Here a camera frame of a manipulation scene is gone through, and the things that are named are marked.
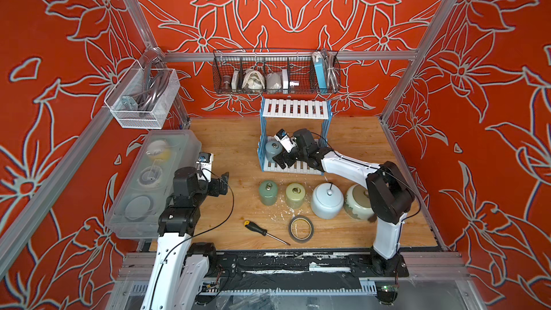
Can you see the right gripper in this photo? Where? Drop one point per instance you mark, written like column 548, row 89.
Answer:
column 286, row 159

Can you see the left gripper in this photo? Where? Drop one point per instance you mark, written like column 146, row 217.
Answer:
column 214, row 183

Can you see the small blue-grey tea canister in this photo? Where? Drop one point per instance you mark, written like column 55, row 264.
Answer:
column 272, row 148

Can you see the small dark green tea canister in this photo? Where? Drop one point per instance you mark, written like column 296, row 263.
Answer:
column 268, row 191

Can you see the small yellow-green tea canister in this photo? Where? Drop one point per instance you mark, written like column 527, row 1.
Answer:
column 295, row 195

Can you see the white ceramic tea canister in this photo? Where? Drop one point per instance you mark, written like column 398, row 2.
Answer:
column 327, row 201

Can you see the cream floral tea canister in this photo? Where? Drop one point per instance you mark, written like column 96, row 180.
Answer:
column 357, row 203

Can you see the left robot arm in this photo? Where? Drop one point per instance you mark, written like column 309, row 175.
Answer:
column 181, row 265

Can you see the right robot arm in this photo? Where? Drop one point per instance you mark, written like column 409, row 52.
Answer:
column 390, row 196

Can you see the yellow black screwdriver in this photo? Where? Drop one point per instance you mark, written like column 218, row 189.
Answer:
column 252, row 226

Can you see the roll of brown tape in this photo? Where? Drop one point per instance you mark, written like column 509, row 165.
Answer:
column 301, row 229

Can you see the cream cloth item in basket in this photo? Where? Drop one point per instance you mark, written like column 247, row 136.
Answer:
column 253, row 80

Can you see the translucent plastic storage box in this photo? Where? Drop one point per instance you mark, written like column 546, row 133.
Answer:
column 142, row 197

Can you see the light blue box in basket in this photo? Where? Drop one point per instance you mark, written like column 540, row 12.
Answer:
column 319, row 63

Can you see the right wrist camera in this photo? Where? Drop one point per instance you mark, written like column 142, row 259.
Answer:
column 286, row 141

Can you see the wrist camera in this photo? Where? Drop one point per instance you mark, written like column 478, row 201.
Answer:
column 286, row 141
column 204, row 166

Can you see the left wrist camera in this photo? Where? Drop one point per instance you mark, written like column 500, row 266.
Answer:
column 204, row 166

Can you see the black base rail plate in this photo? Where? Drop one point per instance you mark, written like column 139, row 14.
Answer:
column 299, row 271

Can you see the black wire wall basket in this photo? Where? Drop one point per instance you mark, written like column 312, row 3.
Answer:
column 286, row 72

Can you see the clear plastic wall bin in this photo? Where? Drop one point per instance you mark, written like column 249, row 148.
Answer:
column 143, row 98

